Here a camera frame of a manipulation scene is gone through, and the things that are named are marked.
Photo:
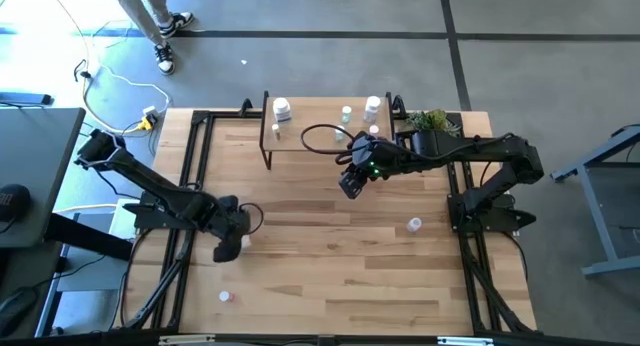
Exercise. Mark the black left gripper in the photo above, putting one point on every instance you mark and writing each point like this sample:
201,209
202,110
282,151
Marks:
232,218

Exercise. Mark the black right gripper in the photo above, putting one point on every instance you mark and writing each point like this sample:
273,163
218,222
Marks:
359,174

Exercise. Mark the red vial white cap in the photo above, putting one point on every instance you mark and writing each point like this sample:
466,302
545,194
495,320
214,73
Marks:
225,296

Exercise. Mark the pink vial white cap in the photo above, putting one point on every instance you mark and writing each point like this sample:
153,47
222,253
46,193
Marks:
374,129

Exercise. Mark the white bottle blue label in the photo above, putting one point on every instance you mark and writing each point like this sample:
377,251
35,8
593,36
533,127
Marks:
372,108

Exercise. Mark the small amber vial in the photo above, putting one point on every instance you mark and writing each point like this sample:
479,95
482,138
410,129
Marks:
275,131

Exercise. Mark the large white labelled bottle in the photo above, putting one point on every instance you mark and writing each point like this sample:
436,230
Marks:
281,108

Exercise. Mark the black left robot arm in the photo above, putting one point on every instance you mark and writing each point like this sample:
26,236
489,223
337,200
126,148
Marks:
150,186

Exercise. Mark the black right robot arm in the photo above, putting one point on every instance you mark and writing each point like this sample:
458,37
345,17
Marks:
475,146

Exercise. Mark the black table clamp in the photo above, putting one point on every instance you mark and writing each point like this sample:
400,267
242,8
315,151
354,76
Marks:
398,106
246,106

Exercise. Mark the green potted plant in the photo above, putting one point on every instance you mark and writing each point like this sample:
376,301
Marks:
431,120

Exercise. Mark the black desk leg beam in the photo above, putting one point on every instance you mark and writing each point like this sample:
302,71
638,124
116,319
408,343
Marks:
90,238

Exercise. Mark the grey floor cabinet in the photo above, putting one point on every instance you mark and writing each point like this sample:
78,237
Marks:
90,273

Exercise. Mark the yellow power plug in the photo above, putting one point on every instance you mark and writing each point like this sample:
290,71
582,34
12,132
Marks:
144,124

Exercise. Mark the white power strip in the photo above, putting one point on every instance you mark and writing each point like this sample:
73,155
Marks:
150,111

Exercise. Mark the black white sneaker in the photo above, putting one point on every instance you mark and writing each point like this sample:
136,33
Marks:
176,23
165,58

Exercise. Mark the dark grey desk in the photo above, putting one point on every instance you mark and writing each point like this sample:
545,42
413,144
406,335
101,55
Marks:
35,151

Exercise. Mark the black computer mouse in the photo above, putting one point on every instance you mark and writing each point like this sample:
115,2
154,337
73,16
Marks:
15,308

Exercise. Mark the black round speaker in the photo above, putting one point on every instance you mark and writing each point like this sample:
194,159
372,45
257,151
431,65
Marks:
12,202

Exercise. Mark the black flat device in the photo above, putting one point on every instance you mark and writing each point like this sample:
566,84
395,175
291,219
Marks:
25,98

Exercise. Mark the person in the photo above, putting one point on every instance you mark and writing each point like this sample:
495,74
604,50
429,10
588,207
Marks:
145,6

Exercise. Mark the wooden shelf black metal frame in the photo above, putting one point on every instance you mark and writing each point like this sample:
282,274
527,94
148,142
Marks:
310,116

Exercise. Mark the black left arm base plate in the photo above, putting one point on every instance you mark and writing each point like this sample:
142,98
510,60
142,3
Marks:
150,218

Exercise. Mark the silver metal bracket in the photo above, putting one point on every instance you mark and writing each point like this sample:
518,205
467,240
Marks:
185,339
465,340

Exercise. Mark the black aluminium rig frame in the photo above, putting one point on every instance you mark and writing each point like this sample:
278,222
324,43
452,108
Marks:
225,115

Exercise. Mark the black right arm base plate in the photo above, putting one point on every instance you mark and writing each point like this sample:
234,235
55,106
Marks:
505,218

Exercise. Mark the blue grey table frame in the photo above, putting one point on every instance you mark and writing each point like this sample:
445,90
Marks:
600,221

